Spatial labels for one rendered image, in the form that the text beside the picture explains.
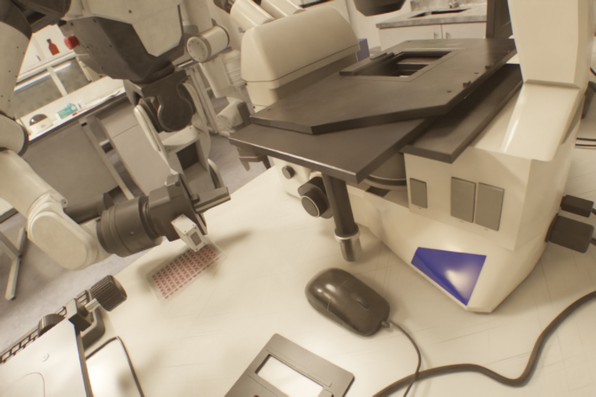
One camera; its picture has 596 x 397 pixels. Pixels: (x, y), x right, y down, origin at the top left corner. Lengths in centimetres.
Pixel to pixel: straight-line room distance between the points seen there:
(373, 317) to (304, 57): 37
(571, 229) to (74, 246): 66
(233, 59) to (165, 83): 471
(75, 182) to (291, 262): 308
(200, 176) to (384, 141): 90
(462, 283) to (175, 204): 40
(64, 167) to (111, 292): 301
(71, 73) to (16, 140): 423
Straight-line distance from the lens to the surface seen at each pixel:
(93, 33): 84
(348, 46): 56
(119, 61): 84
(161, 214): 51
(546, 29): 32
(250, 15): 54
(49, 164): 338
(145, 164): 273
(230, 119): 109
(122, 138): 266
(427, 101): 32
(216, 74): 107
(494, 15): 63
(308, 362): 36
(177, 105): 91
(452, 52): 50
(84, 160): 338
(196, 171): 112
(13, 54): 71
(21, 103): 491
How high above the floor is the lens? 106
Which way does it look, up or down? 35 degrees down
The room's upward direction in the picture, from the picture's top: 18 degrees counter-clockwise
